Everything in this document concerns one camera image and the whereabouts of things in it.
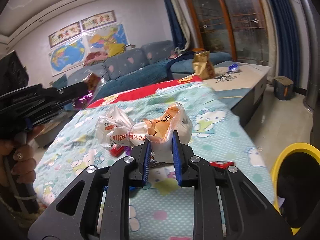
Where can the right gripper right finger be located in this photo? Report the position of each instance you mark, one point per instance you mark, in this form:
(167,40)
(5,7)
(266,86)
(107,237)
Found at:
(227,205)

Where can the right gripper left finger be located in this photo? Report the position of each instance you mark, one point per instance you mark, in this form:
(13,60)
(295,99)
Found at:
(95,205)

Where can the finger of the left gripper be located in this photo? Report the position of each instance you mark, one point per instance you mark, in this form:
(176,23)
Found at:
(72,92)

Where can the purple foil wrapper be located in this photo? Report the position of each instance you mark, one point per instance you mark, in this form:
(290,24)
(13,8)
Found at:
(93,85)

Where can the red snack wrapper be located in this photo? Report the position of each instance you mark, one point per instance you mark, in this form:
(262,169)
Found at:
(222,164)

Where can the white plastic snack bag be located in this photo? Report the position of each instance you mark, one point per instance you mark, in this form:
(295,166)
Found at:
(116,128)

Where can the yellow rimmed trash bin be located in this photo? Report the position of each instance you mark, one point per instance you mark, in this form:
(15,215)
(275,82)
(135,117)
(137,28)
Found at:
(295,178)

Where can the person's left hand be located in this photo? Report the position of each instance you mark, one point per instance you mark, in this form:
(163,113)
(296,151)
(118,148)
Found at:
(24,155)

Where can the world map poster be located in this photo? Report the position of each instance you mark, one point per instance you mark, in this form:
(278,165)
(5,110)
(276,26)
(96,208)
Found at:
(67,56)

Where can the pink red clothes pile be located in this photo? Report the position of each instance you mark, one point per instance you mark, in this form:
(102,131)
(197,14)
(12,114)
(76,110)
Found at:
(95,57)

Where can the left calligraphy banner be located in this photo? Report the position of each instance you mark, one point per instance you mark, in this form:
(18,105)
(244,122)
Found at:
(64,34)

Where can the calligraphy banner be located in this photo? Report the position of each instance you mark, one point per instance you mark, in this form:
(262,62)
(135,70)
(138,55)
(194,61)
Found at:
(64,34)
(98,20)

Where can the China map poster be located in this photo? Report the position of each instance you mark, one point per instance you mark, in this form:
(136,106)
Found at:
(101,39)

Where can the yellow cushion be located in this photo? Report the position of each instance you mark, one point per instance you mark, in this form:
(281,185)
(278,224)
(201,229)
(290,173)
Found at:
(114,49)

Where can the Hello Kitty blanket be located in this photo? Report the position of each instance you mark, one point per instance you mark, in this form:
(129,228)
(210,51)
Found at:
(161,209)

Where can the right calligraphy banner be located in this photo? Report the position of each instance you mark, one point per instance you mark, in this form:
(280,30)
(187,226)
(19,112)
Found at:
(98,20)

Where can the blue sectional sofa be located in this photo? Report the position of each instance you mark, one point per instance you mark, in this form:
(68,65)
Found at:
(139,67)

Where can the grey coffee table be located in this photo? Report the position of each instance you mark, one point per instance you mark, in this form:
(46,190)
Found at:
(242,91)

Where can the small dark stool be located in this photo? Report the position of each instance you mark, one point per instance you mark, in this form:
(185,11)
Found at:
(283,88)

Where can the red cloth under blanket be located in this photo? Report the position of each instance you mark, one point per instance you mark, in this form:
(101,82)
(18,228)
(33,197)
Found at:
(143,92)

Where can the grey tower air conditioner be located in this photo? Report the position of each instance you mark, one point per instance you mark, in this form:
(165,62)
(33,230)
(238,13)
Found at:
(309,35)

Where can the left blue curtain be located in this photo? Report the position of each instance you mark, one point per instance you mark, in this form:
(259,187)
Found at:
(176,30)

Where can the blue curtain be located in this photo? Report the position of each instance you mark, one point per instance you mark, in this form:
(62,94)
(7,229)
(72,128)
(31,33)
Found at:
(176,30)
(288,40)

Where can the blue crumpled wrapper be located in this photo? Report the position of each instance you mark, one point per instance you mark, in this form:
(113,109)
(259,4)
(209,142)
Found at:
(233,68)

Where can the brown paper bag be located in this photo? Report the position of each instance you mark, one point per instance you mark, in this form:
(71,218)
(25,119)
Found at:
(202,65)

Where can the wooden glass sliding door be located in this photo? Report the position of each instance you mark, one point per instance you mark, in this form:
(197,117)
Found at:
(237,27)

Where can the right blue curtain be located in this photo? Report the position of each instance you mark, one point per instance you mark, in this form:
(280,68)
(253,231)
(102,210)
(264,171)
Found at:
(288,40)

